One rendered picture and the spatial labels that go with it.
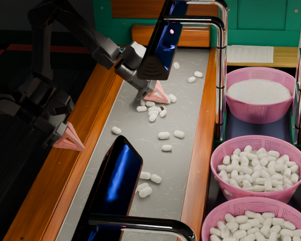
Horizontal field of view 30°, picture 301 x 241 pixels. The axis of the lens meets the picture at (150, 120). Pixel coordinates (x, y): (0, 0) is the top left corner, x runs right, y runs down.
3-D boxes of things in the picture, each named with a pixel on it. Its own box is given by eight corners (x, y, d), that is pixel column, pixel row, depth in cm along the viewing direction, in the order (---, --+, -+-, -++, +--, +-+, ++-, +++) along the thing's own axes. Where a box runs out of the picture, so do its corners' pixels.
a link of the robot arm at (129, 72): (142, 64, 184) (126, 51, 182) (138, 73, 180) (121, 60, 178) (130, 76, 188) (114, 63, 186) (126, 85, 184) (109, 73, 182)
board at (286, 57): (214, 65, 206) (214, 62, 205) (216, 47, 218) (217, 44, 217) (306, 68, 200) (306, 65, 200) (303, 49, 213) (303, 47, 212)
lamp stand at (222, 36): (163, 148, 178) (157, 18, 154) (172, 115, 195) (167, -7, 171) (223, 152, 175) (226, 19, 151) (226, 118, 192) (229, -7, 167)
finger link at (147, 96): (175, 88, 190) (153, 71, 188) (172, 99, 184) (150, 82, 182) (162, 101, 193) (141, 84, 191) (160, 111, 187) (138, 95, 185)
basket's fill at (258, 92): (224, 122, 188) (224, 107, 185) (227, 89, 207) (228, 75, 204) (292, 125, 185) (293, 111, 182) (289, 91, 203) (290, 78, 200)
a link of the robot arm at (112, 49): (124, 49, 184) (56, -17, 180) (114, 60, 177) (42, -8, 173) (104, 69, 192) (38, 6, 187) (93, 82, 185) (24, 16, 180)
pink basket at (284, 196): (227, 228, 147) (228, 201, 142) (199, 168, 169) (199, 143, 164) (321, 210, 151) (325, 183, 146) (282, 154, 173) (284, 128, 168)
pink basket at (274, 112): (254, 138, 181) (256, 113, 176) (204, 104, 200) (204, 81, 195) (313, 111, 192) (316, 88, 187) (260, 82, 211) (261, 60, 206)
